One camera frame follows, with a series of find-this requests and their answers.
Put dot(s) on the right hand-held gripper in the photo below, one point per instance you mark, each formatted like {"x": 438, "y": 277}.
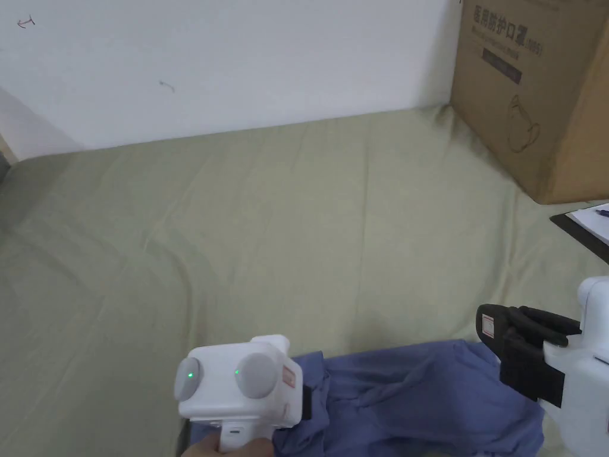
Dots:
{"x": 587, "y": 381}

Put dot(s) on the blue shirt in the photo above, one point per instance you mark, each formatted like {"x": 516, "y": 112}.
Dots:
{"x": 404, "y": 404}

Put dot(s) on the white paper sheet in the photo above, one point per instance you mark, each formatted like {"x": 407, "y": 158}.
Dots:
{"x": 594, "y": 221}

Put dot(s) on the bed with pale green sheet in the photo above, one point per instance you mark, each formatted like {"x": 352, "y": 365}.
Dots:
{"x": 238, "y": 228}

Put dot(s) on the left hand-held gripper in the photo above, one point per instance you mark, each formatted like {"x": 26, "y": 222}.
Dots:
{"x": 223, "y": 381}

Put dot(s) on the brown cardboard carton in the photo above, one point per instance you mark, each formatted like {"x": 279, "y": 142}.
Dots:
{"x": 537, "y": 95}

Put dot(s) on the person's left hand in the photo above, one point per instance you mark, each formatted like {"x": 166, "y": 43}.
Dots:
{"x": 238, "y": 452}

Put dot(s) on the black clipboard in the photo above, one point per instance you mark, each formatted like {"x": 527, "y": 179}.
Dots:
{"x": 571, "y": 226}

